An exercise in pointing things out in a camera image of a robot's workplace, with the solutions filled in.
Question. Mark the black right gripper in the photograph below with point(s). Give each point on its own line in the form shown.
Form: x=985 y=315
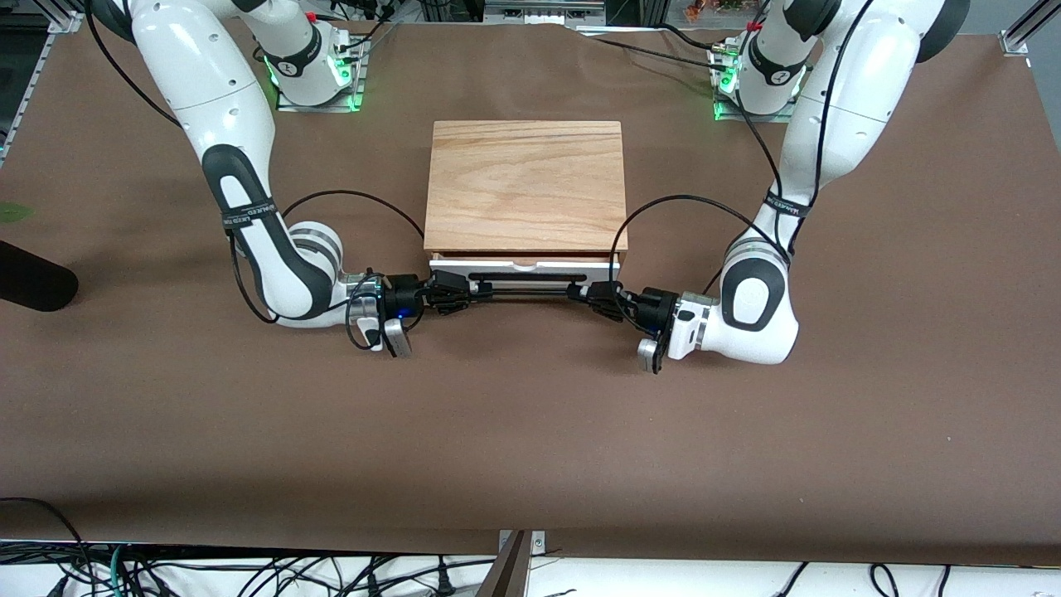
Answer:
x=405 y=294

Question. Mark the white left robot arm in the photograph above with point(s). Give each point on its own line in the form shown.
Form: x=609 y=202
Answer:
x=754 y=315

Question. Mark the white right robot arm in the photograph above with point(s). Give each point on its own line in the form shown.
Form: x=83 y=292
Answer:
x=273 y=257

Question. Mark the grey equipment box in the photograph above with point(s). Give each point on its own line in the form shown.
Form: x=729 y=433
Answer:
x=539 y=12

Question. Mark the black cylindrical object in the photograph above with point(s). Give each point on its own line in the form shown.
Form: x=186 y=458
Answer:
x=33 y=278

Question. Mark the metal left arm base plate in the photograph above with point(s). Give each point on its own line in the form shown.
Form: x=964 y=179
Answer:
x=729 y=112

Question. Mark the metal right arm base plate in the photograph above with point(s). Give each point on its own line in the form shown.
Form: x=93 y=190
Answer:
x=352 y=91

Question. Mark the brown paper table cover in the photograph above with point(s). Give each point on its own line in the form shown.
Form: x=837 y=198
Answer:
x=530 y=439

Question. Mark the small metal bracket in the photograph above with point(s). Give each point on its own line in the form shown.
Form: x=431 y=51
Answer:
x=537 y=543

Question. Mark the wooden drawer cabinet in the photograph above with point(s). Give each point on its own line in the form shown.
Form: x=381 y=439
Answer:
x=526 y=182

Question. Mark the aluminium frame rail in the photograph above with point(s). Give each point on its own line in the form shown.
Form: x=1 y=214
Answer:
x=1024 y=33
x=62 y=21

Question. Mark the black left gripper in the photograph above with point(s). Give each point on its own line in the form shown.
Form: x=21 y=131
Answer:
x=651 y=308

